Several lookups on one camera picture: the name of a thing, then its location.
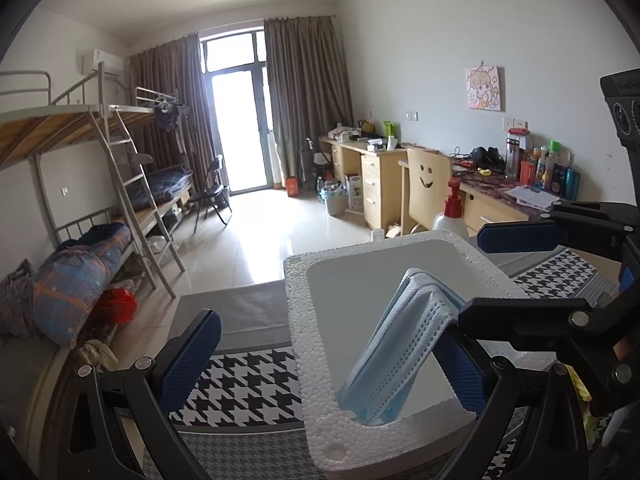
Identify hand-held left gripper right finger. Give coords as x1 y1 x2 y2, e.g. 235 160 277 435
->
432 331 592 480

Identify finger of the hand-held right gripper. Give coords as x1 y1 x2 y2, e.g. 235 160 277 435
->
457 297 636 418
476 200 640 263

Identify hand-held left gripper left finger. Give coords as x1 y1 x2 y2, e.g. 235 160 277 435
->
57 308 223 480

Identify blue face mask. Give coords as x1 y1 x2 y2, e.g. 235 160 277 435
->
336 267 468 426

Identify white foam box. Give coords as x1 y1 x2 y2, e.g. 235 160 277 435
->
284 230 531 479

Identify printed paper sheets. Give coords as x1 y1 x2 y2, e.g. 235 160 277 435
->
505 185 554 210

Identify wooden desk with patterned cover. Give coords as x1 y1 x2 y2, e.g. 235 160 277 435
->
399 157 557 237

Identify houndstooth tablecloth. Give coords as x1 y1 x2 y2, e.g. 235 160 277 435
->
107 247 623 480

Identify white pump bottle red top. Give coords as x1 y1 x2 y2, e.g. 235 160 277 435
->
431 177 471 239

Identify clear water bottle black lid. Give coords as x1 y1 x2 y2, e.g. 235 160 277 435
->
505 133 524 179

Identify green cap bottle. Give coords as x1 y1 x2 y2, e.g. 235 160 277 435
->
547 140 562 191

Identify black headphones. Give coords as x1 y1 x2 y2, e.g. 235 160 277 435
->
471 146 501 171

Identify yellow cloth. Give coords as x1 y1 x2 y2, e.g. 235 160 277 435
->
566 365 601 447

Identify red plastic bag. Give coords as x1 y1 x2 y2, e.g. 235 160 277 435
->
97 287 138 326

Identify pale crumpled rag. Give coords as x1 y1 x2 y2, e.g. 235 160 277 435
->
77 340 119 369

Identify wooden chair with smiley face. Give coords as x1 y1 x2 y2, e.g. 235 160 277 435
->
401 147 454 237

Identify blue orange quilt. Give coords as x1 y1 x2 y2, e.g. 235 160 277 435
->
35 222 133 348

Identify wooden desk with drawers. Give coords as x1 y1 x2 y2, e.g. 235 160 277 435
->
320 137 410 231

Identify black folding chair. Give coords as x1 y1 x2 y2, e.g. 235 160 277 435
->
189 155 234 234

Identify white cardboard box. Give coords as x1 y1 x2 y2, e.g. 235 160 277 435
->
345 174 365 211

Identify blue checked mattress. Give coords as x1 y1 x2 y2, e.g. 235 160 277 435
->
145 167 195 202

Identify small grey metal bunk bed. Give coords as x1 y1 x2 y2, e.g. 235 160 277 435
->
110 86 198 241

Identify metal bunk bed ladder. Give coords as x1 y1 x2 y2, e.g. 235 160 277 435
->
106 105 186 292

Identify purple grey cloth bundle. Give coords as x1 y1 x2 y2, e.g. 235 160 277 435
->
0 259 42 339

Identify grey waste bin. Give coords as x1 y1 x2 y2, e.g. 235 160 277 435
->
324 186 349 217

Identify black bag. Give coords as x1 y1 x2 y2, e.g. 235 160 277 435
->
299 146 327 182

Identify glass balcony door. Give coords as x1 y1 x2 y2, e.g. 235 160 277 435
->
199 30 274 194

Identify dark hanging clothes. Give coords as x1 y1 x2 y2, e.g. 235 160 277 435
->
152 101 181 134

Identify narrow brown curtain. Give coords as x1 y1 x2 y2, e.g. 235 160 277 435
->
264 16 354 191

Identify large grey metal bunk bed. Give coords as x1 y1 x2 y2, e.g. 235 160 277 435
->
0 71 187 356

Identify wide brown curtain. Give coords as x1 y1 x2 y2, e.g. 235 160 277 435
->
127 35 211 196

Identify white air conditioner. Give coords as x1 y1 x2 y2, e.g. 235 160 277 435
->
82 48 123 77

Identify cartoon wall poster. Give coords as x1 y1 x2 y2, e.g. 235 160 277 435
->
464 66 503 111

